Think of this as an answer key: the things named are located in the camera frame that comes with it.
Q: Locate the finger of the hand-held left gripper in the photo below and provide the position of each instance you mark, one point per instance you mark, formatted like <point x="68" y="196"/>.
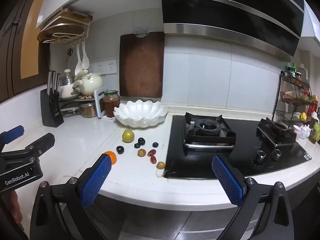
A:
<point x="43" y="142"/>
<point x="15" y="131"/>

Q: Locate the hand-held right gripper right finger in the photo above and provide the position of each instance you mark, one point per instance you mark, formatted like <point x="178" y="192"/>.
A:
<point x="227" y="182"/>

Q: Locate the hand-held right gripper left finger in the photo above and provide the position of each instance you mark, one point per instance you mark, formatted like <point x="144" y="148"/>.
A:
<point x="96" y="180"/>

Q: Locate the orange mandarin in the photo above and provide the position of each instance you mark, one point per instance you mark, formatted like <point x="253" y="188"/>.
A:
<point x="113" y="158"/>

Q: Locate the green citrus fruit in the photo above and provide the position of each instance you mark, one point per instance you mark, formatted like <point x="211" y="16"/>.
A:
<point x="128" y="136"/>

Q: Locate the small red oval fruit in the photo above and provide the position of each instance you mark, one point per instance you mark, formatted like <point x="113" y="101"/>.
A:
<point x="151" y="152"/>
<point x="153" y="159"/>

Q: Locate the yellow-green grape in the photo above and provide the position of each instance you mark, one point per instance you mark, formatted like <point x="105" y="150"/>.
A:
<point x="160" y="165"/>

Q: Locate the white scalloped bowl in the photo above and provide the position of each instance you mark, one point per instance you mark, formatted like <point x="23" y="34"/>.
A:
<point x="141" y="113"/>

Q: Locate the person's left forearm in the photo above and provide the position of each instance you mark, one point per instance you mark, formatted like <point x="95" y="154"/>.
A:
<point x="11" y="205"/>

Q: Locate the black knife block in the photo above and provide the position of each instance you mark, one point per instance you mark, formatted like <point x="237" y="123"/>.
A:
<point x="51" y="111"/>

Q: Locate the steel pot lid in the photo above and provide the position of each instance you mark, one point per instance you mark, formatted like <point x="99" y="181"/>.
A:
<point x="70" y="111"/>

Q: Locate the silver hob knob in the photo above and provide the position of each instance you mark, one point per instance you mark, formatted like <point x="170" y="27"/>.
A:
<point x="261" y="156"/>
<point x="277" y="154"/>

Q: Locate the black glass gas hob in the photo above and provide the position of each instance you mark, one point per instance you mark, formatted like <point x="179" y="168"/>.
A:
<point x="245" y="140"/>

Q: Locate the metal corner shelf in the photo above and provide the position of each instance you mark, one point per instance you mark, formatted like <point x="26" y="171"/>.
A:
<point x="72" y="103"/>

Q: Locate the tan longan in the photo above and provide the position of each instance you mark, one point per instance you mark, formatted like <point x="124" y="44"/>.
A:
<point x="141" y="152"/>

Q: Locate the small dark berry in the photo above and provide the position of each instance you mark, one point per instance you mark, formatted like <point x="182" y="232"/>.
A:
<point x="155" y="144"/>
<point x="137" y="145"/>

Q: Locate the metallic tin jar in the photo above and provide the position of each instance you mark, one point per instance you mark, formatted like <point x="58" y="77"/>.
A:
<point x="88" y="110"/>

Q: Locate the black burner grate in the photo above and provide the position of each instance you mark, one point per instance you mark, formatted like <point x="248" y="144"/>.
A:
<point x="207" y="130"/>
<point x="276" y="131"/>

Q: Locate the white pot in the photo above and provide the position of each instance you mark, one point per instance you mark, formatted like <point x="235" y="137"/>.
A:
<point x="67" y="91"/>

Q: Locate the dark purple grape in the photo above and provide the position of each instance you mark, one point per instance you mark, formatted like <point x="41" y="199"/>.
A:
<point x="141" y="141"/>

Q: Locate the steel pot with lid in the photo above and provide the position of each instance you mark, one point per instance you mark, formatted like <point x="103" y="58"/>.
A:
<point x="67" y="78"/>

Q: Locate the white plastic stand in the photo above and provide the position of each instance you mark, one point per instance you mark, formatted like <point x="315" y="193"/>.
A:
<point x="100" y="102"/>

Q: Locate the brown wooden door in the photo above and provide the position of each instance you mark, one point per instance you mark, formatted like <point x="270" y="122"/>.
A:
<point x="15" y="55"/>

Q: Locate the glass jar of dark sauce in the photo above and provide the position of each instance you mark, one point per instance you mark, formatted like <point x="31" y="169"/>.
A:
<point x="111" y="103"/>

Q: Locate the cream ceramic pot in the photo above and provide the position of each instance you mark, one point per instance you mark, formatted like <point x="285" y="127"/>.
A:
<point x="92" y="81"/>

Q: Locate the white plastic spoon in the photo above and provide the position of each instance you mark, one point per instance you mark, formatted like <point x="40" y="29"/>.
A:
<point x="85" y="60"/>
<point x="78" y="66"/>

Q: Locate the pink condiment cup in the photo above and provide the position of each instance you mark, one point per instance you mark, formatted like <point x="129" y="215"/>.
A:
<point x="297" y="130"/>

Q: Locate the white condiment cup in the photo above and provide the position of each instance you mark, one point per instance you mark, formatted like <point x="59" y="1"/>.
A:
<point x="305" y="131"/>

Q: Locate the hanging scissors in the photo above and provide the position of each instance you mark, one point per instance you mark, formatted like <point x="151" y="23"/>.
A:
<point x="70" y="52"/>

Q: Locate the green bottle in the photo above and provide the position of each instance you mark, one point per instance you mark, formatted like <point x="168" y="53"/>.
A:
<point x="316" y="130"/>

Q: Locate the red bottle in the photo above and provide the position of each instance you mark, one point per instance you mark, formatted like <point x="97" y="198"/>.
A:
<point x="310" y="108"/>

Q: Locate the thin wooden board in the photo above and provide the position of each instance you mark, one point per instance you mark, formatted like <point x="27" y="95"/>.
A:
<point x="62" y="30"/>

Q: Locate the large wooden cutting board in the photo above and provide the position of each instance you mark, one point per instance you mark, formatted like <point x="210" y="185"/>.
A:
<point x="141" y="65"/>

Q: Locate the small spice jar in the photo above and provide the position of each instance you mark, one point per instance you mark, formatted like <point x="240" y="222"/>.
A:
<point x="298" y="76"/>

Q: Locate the green lid spice jar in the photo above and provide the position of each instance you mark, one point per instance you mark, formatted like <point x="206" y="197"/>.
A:
<point x="290" y="70"/>

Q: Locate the thick wooden board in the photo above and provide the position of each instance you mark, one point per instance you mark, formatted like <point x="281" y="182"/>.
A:
<point x="75" y="15"/>

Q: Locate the white plastic jug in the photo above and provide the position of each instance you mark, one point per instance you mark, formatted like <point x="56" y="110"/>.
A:
<point x="301" y="68"/>

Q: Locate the clear suction hook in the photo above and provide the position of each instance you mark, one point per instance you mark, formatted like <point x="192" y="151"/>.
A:
<point x="142" y="32"/>

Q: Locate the black range hood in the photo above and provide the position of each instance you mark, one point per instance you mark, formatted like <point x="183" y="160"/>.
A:
<point x="225" y="12"/>

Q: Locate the white wall socket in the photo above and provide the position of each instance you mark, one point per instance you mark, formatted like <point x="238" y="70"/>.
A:
<point x="111" y="66"/>
<point x="99" y="68"/>
<point x="91" y="68"/>

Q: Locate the gold wall rack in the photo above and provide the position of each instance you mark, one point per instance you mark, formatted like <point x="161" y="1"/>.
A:
<point x="86" y="30"/>

